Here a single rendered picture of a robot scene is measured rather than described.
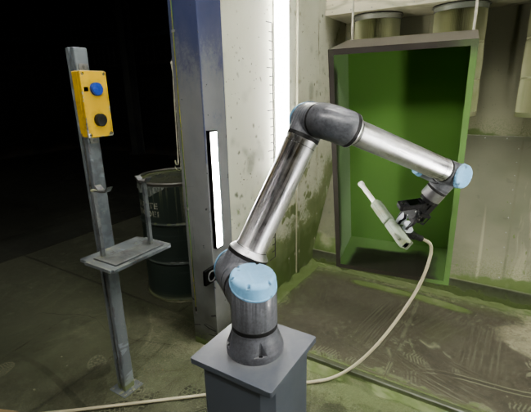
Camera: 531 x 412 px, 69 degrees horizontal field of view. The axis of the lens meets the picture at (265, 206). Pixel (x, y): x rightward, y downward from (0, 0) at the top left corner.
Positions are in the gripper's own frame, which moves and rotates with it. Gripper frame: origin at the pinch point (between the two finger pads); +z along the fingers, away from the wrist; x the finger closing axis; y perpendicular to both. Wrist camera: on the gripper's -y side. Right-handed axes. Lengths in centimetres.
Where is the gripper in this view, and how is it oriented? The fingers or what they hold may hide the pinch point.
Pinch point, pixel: (396, 230)
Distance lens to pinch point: 186.0
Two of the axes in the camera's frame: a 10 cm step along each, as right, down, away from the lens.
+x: -2.0, -6.1, 7.7
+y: 8.5, 2.8, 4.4
